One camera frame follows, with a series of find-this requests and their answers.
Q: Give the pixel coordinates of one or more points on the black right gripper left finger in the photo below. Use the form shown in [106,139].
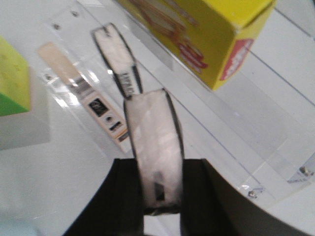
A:
[117,207]

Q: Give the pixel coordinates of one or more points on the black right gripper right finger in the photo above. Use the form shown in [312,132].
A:
[212,207]

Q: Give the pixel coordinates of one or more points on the black tissue pack front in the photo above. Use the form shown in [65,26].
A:
[157,145]

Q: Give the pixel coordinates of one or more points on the black tissue pack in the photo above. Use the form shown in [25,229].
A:
[118,58]
[157,145]

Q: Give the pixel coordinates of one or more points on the light blue plastic basket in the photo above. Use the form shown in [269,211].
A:
[15,227]

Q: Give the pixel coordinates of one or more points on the black tissue pack rear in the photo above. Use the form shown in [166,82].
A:
[118,58]

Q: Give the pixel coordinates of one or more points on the clear acrylic display shelf right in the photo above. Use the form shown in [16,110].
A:
[257,130]

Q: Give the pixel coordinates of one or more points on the beige snack box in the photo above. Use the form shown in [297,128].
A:
[94,103]

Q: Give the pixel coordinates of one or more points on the yellow green puzzle cube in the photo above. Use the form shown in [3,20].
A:
[15,95]

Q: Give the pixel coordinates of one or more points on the yellow nabati wafer box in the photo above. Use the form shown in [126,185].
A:
[211,37]

